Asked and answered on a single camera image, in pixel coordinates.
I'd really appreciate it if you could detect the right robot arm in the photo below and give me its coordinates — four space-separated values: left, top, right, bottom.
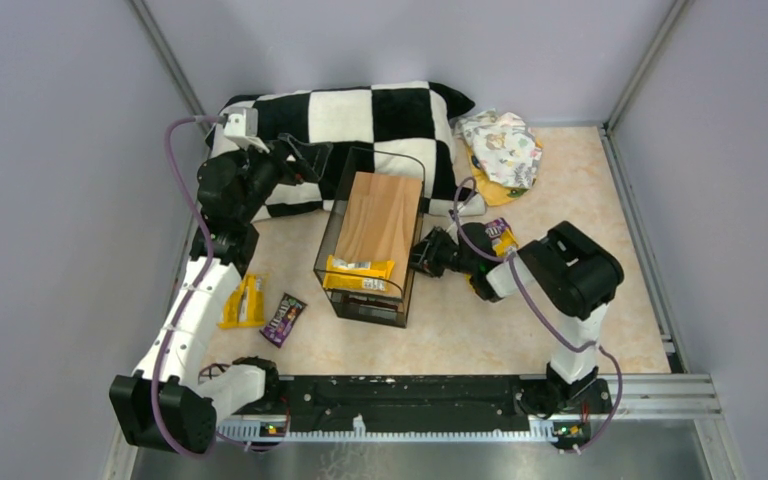
409 218 625 419

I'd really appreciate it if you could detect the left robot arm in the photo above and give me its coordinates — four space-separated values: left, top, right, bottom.
109 134 333 457

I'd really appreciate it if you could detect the yellow candy bag back side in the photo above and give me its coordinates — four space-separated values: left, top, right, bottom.
491 231 519 258

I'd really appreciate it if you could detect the yellow candy bag on shelf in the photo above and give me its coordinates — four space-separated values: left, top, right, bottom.
322 255 395 292

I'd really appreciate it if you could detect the yellow candy bag left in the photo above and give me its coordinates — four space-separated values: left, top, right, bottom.
218 274 267 329

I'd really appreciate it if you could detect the purple M&M candy bag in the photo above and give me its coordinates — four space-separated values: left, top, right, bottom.
260 293 307 348

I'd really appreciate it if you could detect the purple brown M&M bag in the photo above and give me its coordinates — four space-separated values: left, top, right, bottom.
484 218 510 240

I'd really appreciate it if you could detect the yellow cloth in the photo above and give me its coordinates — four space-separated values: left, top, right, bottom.
462 140 543 207

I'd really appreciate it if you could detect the black white checkered pillow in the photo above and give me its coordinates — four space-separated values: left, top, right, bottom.
222 81 486 221

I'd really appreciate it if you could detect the patterned white cloth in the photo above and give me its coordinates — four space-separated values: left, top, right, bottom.
454 109 543 190

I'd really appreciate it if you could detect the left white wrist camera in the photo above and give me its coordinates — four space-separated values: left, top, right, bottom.
222 106 262 150

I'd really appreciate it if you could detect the black wire shelf wooden top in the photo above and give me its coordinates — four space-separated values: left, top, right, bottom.
313 147 426 328

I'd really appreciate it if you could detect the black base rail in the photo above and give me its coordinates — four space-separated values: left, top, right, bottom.
218 375 614 451

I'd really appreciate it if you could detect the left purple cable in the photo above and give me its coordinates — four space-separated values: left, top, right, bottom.
150 116 279 462

